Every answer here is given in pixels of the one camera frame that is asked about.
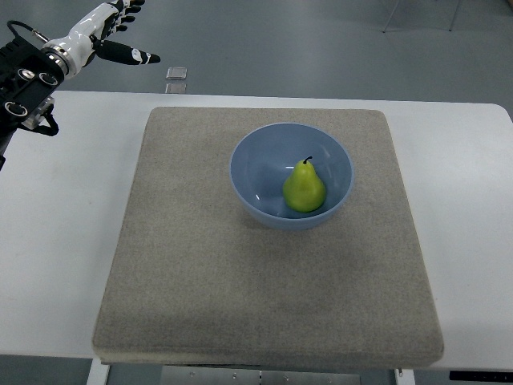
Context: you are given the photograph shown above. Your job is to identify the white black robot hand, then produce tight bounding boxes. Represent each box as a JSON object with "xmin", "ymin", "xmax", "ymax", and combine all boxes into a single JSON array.
[{"xmin": 43, "ymin": 1, "xmax": 160, "ymax": 77}]

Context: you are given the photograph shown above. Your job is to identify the green pear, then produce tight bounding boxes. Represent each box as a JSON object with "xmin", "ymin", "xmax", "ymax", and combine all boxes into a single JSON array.
[{"xmin": 282, "ymin": 156, "xmax": 326, "ymax": 213}]

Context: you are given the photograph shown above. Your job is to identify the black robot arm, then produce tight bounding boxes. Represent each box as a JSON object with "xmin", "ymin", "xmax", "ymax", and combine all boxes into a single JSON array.
[{"xmin": 1, "ymin": 35, "xmax": 73, "ymax": 164}]

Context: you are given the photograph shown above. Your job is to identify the blue bowl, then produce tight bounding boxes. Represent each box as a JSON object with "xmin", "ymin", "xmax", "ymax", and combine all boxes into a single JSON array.
[{"xmin": 228, "ymin": 122, "xmax": 354, "ymax": 232}]

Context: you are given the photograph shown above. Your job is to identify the upper metal floor plate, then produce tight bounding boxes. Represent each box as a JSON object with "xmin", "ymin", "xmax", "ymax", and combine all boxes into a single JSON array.
[{"xmin": 166, "ymin": 67, "xmax": 188, "ymax": 80}]

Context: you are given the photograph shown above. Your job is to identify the metal floor plate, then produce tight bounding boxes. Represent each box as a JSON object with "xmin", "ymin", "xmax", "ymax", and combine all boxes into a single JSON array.
[
  {"xmin": 166, "ymin": 67, "xmax": 188, "ymax": 80},
  {"xmin": 165, "ymin": 82, "xmax": 187, "ymax": 94}
]

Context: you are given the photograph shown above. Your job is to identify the lower metal floor plate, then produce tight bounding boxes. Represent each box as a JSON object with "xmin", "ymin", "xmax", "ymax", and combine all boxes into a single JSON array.
[{"xmin": 165, "ymin": 82, "xmax": 187, "ymax": 94}]

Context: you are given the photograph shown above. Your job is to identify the grey felt mat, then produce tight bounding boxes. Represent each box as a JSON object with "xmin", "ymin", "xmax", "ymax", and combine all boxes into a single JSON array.
[{"xmin": 92, "ymin": 107, "xmax": 444, "ymax": 371}]

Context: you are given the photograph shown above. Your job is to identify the metal chair legs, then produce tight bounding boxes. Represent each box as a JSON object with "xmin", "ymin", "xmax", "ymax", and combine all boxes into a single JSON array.
[{"xmin": 381, "ymin": 0, "xmax": 463, "ymax": 33}]

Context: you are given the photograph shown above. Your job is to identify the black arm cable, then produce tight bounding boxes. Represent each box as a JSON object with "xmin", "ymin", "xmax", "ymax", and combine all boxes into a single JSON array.
[{"xmin": 6, "ymin": 20, "xmax": 50, "ymax": 43}]

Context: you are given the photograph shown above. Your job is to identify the white table frame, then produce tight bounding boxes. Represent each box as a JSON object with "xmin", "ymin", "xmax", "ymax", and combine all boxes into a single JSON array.
[{"xmin": 86, "ymin": 359, "xmax": 416, "ymax": 384}]

